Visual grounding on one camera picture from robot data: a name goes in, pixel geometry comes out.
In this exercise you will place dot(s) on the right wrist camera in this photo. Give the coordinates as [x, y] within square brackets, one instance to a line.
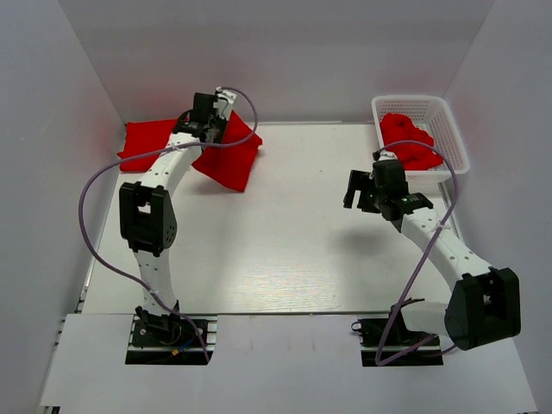
[382, 155]

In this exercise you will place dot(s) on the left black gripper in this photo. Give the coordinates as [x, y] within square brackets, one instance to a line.
[223, 123]

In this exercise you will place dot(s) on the crumpled red shirts in basket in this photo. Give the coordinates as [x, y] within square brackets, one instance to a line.
[411, 144]

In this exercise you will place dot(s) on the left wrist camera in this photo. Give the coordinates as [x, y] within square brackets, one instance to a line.
[225, 100]

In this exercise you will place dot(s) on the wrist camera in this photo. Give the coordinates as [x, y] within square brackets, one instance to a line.
[382, 155]
[225, 100]

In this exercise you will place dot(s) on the white plastic basket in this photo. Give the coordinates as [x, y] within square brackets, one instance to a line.
[432, 115]

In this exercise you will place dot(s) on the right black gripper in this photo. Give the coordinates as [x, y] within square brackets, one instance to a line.
[359, 180]

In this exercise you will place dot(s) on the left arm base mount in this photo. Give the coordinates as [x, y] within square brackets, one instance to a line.
[170, 341]

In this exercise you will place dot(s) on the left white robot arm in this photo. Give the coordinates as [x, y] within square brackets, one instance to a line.
[147, 219]

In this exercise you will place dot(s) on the folded red t shirt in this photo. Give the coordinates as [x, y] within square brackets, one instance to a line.
[142, 138]

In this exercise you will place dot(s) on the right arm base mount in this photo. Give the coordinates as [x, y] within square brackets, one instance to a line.
[370, 329]

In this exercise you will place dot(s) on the red t shirt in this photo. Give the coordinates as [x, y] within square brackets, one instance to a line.
[230, 166]
[142, 138]

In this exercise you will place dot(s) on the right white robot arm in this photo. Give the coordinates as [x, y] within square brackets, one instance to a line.
[484, 305]

